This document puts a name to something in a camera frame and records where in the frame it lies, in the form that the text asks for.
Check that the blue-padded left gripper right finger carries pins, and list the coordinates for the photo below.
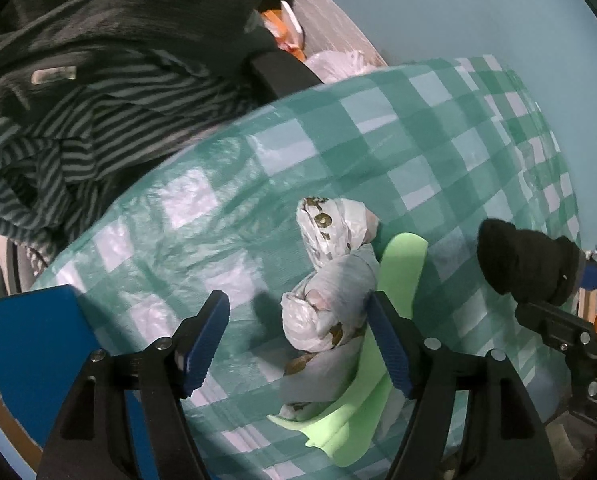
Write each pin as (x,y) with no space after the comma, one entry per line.
(504,437)

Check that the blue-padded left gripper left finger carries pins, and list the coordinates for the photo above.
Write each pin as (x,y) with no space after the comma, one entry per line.
(206,339)

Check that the black sock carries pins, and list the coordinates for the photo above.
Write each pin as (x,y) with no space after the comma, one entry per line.
(529,265)

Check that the lime green microfiber cloth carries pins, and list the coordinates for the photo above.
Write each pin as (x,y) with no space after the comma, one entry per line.
(344,430)

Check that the white patterned sock bundle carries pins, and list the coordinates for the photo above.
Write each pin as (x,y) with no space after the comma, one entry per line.
(323,316)

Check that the blue cardboard box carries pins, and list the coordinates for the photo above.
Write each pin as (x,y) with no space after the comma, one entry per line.
(44,340)

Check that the green white checkered tablecloth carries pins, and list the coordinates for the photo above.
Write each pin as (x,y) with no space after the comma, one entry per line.
(431,148)

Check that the grey striped garment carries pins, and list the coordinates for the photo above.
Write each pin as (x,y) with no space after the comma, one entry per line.
(70,123)

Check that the black office chair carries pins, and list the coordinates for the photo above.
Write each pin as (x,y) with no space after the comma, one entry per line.
(274,75)

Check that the dark grey fleece robe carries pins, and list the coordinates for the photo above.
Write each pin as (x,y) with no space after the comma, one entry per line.
(220,34)

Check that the orange white plastic bag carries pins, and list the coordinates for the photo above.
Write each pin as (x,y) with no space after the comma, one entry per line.
(286,29)

